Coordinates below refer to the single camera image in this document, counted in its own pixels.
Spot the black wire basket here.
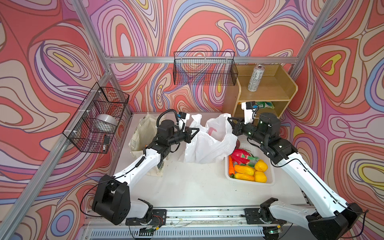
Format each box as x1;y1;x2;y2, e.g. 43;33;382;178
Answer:
173;50;238;86
63;83;130;154

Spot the black wire basket back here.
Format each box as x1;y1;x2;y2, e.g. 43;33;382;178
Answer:
173;50;238;86

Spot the yellow squash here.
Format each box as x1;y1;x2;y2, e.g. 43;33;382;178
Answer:
234;165;256;176
234;173;255;182

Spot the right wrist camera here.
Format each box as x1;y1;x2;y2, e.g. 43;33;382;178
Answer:
241;101;259;124

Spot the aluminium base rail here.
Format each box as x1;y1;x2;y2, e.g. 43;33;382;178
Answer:
81;206;316;240

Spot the silver drink can right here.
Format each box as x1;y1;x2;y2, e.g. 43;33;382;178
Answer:
248;64;265;92

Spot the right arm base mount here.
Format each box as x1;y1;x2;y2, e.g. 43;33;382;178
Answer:
240;198;287;225

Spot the silver tape roll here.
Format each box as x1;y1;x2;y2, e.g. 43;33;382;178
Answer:
95;114;118;133

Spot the green snack packet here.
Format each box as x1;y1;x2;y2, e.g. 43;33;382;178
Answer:
256;102;275;109

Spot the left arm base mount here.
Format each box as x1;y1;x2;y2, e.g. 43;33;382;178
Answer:
126;199;167;227

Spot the pink dragon fruit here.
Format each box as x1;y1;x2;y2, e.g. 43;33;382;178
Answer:
231;149;260;167

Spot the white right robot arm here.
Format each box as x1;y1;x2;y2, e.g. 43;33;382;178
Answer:
228;113;363;240

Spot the yellow squash upper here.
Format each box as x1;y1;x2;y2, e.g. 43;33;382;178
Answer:
234;165;256;176

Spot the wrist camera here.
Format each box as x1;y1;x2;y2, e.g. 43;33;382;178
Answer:
177;112;190;132
241;101;259;124

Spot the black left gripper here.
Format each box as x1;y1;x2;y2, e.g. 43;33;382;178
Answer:
165;126;199;148

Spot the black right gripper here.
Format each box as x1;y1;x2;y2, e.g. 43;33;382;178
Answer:
227;117;267;146

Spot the yellow lemon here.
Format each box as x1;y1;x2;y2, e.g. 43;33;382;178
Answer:
254;171;268;183
255;160;268;173

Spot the yellow lemon lower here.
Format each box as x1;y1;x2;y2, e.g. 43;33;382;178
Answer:
254;171;268;183

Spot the white plastic grocery bag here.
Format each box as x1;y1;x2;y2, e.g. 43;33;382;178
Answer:
179;113;238;164

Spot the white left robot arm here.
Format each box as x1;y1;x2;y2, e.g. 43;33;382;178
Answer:
92;127;200;225

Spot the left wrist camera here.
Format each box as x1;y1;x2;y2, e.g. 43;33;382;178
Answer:
177;112;190;132

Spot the wooden shelf unit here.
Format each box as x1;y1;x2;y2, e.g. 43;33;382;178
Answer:
222;65;298;118

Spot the black wire basket left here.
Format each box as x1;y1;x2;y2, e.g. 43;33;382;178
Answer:
63;83;130;154

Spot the yellow squash lower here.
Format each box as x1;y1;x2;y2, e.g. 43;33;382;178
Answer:
234;173;255;182

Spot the white plastic produce basket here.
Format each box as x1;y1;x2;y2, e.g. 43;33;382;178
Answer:
224;138;275;186

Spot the orange carrot left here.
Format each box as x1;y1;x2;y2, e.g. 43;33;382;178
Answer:
228;156;235;178

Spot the cream canvas tote bag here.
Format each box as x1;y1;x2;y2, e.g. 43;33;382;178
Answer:
129;113;157;160

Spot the yellow lemon upper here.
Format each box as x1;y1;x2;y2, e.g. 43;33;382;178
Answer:
255;160;268;173

